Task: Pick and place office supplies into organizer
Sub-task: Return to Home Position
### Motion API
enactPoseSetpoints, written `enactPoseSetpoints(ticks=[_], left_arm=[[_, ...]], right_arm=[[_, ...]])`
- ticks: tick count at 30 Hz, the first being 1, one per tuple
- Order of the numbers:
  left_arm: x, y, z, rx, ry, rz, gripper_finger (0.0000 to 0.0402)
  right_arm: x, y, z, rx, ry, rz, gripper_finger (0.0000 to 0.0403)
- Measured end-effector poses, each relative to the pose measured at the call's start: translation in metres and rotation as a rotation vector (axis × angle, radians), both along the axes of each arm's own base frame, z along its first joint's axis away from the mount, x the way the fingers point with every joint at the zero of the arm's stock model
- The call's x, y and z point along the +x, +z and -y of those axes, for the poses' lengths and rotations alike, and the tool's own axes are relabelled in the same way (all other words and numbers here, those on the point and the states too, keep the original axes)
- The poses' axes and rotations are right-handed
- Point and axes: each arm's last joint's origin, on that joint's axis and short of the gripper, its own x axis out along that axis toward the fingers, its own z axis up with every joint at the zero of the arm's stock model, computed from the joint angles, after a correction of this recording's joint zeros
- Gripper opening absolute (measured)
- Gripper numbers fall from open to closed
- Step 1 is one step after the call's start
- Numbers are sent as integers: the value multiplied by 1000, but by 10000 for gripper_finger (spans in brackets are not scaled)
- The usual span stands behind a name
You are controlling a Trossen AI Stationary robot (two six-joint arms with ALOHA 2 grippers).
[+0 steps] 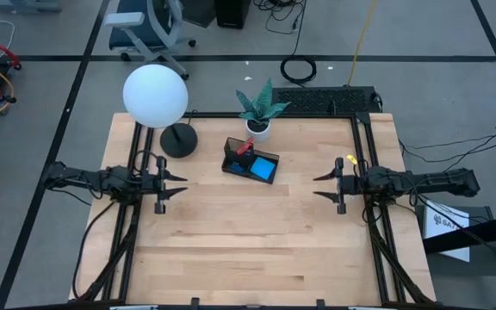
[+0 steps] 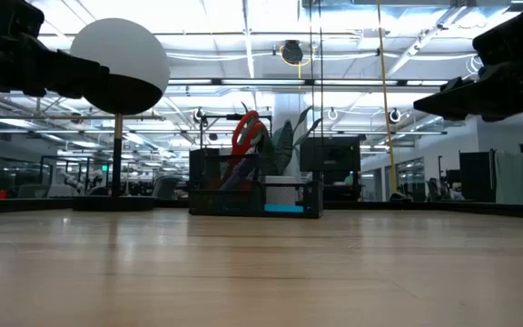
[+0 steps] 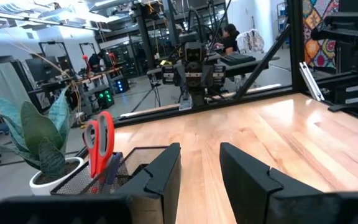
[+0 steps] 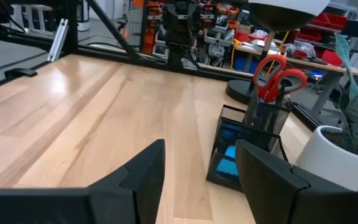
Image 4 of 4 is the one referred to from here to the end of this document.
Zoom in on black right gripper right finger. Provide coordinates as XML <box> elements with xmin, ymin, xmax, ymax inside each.
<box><xmin>234</xmin><ymin>139</ymin><xmax>358</xmax><ymax>224</ymax></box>

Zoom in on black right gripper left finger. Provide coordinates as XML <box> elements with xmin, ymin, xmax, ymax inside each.
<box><xmin>0</xmin><ymin>138</ymin><xmax>167</xmax><ymax>224</ymax></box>

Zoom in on red handled scissors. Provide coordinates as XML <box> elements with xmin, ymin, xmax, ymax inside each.
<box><xmin>252</xmin><ymin>54</ymin><xmax>308</xmax><ymax>105</ymax></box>

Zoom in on black mesh desk organizer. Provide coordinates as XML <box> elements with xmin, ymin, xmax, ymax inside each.
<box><xmin>206</xmin><ymin>93</ymin><xmax>292</xmax><ymax>193</ymax></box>

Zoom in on shelving with orange bins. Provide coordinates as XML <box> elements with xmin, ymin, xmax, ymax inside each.
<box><xmin>131</xmin><ymin>0</ymin><xmax>253</xmax><ymax>65</ymax></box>

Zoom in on green plant in white pot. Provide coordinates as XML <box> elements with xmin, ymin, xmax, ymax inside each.
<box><xmin>295</xmin><ymin>32</ymin><xmax>358</xmax><ymax>193</ymax></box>

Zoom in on white globe table lamp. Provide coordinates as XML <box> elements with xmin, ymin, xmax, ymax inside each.
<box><xmin>224</xmin><ymin>0</ymin><xmax>332</xmax><ymax>106</ymax></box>

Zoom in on white aluminium extrusion piece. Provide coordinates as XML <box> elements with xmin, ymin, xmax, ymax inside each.
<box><xmin>46</xmin><ymin>17</ymin><xmax>70</xmax><ymax>63</ymax></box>

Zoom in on wooden workbench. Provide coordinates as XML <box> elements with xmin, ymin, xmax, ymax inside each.
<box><xmin>230</xmin><ymin>42</ymin><xmax>358</xmax><ymax>119</ymax></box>

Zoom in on black table clip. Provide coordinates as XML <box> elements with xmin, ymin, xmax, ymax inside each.
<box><xmin>4</xmin><ymin>67</ymin><xmax>39</xmax><ymax>79</ymax></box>

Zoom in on red plastic bin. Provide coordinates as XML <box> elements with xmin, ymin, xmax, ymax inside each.
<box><xmin>309</xmin><ymin>12</ymin><xmax>349</xmax><ymax>31</ymax></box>

